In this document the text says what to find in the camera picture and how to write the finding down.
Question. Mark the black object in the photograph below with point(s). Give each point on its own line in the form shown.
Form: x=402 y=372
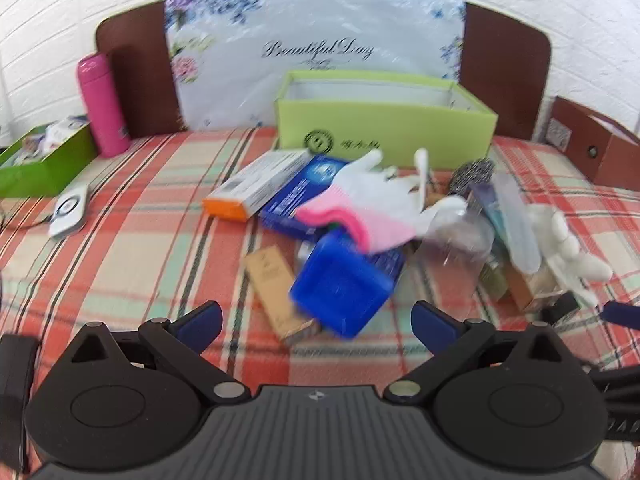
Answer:
x=17 y=385

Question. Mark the light green cardboard box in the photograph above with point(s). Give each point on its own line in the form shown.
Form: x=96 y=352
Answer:
x=400 y=132

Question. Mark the dark green cardboard box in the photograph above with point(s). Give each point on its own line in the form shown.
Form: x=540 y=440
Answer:
x=45 y=172

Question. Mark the white power bank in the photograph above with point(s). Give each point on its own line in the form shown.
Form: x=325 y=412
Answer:
x=67 y=210

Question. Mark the pink thermos bottle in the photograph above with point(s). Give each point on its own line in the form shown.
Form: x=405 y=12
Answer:
x=102 y=110

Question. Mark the orange and white medicine box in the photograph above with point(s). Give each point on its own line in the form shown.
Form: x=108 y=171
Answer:
x=255 y=180

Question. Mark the red plaid bed sheet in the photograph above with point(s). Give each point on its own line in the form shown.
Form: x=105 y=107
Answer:
x=150 y=260

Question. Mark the small white box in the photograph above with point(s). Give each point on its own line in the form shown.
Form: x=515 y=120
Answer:
x=67 y=130

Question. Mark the blue square plastic container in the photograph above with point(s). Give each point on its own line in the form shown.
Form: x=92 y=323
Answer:
x=340 y=290

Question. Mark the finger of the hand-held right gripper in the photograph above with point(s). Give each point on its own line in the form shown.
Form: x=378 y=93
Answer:
x=560 y=307
x=622 y=316

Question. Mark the brown paper box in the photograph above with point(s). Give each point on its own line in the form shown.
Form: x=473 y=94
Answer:
x=615 y=160

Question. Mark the floral Beautiful Day board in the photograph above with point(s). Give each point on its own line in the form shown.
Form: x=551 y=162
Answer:
x=320 y=25

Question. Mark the blue medicine box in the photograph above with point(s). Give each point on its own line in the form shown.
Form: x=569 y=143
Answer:
x=305 y=185

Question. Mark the dark blue printed packet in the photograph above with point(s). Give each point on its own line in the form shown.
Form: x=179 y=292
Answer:
x=387 y=267

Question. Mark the brown wooden headboard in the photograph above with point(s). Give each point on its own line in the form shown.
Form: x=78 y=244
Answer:
x=500 y=60

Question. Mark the pink and white glove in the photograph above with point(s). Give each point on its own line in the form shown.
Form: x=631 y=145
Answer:
x=370 y=197

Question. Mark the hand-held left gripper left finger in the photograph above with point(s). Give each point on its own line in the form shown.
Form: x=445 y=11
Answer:
x=207 y=321

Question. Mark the clear plastic container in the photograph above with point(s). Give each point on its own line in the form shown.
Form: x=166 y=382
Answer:
x=455 y=240

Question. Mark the steel wool scrubber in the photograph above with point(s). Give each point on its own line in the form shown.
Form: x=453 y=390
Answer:
x=472 y=172

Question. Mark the translucent long pouch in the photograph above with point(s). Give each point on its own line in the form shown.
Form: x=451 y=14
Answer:
x=520 y=225

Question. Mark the gold box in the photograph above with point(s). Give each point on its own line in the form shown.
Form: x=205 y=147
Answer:
x=270 y=285

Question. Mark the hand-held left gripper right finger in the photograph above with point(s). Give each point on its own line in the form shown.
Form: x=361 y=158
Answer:
x=429 y=324

